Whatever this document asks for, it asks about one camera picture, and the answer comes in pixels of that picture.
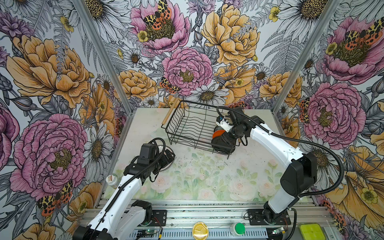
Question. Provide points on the gold round button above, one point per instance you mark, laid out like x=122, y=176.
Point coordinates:
x=200, y=231

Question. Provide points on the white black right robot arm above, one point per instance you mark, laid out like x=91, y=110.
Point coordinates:
x=300, y=168

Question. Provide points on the orange small plate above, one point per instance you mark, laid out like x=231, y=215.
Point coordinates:
x=218, y=133

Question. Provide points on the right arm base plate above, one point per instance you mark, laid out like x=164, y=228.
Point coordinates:
x=261, y=217

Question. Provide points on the black wire dish rack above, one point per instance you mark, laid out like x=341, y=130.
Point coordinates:
x=192, y=124

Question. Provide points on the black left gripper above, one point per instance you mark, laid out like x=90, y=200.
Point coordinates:
x=165, y=162

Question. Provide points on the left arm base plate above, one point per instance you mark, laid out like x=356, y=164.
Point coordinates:
x=159, y=218

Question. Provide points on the green round button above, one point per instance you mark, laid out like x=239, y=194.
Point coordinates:
x=237, y=229

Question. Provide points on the white plate orange pattern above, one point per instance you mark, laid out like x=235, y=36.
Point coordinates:
x=167, y=158

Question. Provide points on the small white jar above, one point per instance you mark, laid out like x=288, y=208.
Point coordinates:
x=112, y=181

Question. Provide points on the lime green button right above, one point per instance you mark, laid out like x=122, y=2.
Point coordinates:
x=312, y=232

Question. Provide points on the small circuit board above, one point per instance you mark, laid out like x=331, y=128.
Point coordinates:
x=147, y=233

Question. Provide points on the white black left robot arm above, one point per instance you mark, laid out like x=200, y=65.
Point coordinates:
x=118, y=218

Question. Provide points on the aluminium corner post left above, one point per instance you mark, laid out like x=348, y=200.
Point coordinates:
x=98, y=43

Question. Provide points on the black small plate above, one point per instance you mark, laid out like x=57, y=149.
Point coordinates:
x=222, y=147

